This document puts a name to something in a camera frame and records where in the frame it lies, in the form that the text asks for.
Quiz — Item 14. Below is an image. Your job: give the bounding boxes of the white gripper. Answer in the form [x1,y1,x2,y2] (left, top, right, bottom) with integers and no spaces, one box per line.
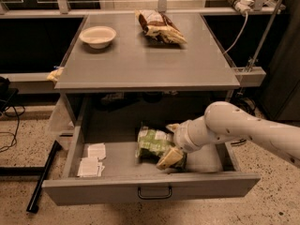
[157,117,219,170]

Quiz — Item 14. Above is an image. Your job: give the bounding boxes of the green jalapeno chip bag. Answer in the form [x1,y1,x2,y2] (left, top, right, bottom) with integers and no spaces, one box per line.
[136,126,176,163]

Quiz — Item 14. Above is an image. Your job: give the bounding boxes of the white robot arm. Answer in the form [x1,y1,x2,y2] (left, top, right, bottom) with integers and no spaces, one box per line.
[157,101,300,170]

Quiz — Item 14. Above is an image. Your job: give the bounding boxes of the grey counter cabinet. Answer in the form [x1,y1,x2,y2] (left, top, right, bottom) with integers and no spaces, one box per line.
[54,12,242,127]

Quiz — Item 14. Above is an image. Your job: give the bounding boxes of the open grey drawer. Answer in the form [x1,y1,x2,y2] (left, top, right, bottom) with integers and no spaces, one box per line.
[43,96,260,205]

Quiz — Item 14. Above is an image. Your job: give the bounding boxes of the brown chip bag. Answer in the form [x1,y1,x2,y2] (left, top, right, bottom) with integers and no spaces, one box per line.
[135,9,187,44]

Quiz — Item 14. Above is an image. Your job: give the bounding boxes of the white paper packet upper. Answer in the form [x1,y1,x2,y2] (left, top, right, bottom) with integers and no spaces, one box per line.
[87,143,106,160]

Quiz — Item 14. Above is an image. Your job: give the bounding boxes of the white paper packet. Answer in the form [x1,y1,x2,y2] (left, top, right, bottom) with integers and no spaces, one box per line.
[77,157,105,177]
[87,143,106,160]

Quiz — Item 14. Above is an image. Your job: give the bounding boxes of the white paper packet lower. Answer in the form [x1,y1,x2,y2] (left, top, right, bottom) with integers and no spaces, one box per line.
[77,157,105,177]

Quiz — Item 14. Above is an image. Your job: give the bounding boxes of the dark side cabinet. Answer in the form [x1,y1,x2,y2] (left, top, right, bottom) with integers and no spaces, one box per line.
[257,0,300,123]

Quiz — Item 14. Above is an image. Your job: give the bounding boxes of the metal diagonal rod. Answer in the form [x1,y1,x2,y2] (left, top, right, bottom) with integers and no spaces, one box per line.
[245,0,283,72]

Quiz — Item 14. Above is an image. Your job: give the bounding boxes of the white paper bowl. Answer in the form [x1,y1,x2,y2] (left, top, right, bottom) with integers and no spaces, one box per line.
[79,26,116,49]

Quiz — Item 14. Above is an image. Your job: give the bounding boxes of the yellow sponge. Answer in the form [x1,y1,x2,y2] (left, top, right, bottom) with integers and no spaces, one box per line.
[47,67,64,83]

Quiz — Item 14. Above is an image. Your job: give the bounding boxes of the white power strip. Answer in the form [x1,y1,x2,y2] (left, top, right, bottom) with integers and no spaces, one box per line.
[227,0,253,16]

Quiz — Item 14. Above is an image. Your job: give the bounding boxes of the black floor bar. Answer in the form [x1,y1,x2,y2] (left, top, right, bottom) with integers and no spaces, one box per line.
[26,141,62,214]

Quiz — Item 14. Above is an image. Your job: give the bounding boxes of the black device left edge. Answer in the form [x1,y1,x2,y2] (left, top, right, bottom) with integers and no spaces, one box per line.
[0,77,19,113]

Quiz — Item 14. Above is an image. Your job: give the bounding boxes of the black drawer handle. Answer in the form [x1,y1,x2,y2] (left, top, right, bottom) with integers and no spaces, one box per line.
[137,187,173,201]

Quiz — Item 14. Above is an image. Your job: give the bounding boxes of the white power cable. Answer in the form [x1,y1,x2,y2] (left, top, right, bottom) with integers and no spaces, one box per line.
[222,10,249,56]

